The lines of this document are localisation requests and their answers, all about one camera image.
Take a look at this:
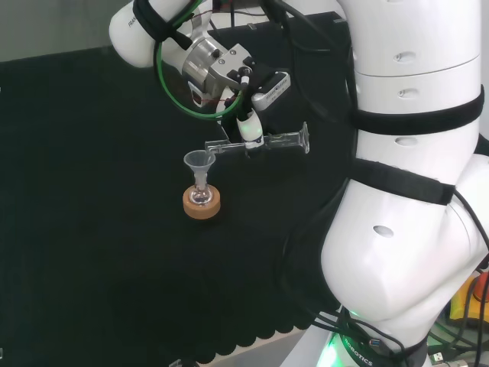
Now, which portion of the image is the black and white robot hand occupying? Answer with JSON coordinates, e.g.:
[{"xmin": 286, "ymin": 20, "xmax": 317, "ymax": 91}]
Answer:
[{"xmin": 219, "ymin": 60, "xmax": 277, "ymax": 159}]

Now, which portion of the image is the clear graduated cylinder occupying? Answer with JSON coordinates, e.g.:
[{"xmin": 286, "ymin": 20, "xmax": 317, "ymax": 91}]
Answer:
[{"xmin": 204, "ymin": 122, "xmax": 311, "ymax": 156}]

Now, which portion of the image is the small round-bottom glass flask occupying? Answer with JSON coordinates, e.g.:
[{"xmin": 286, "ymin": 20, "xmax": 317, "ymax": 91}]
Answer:
[{"xmin": 190, "ymin": 182, "xmax": 212, "ymax": 206}]

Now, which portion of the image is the clear plastic funnel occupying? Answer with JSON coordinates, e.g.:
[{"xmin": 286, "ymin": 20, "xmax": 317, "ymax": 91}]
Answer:
[{"xmin": 183, "ymin": 150, "xmax": 218, "ymax": 189}]

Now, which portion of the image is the black bench cloth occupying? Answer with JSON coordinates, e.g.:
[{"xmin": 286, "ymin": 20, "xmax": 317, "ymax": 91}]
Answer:
[{"xmin": 0, "ymin": 10, "xmax": 358, "ymax": 365}]

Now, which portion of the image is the yellow stop button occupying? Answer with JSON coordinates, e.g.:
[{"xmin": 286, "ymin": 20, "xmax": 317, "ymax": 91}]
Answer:
[{"xmin": 448, "ymin": 267, "xmax": 489, "ymax": 323}]

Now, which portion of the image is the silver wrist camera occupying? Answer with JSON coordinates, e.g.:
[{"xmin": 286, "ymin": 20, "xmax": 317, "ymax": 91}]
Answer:
[{"xmin": 251, "ymin": 71, "xmax": 292, "ymax": 112}]

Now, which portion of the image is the green cable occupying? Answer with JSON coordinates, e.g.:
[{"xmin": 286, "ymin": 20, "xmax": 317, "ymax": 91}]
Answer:
[{"xmin": 153, "ymin": 0, "xmax": 246, "ymax": 120}]

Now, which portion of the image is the cork ring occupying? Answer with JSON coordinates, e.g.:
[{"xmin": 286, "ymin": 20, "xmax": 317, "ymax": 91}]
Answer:
[{"xmin": 182, "ymin": 185, "xmax": 222, "ymax": 220}]

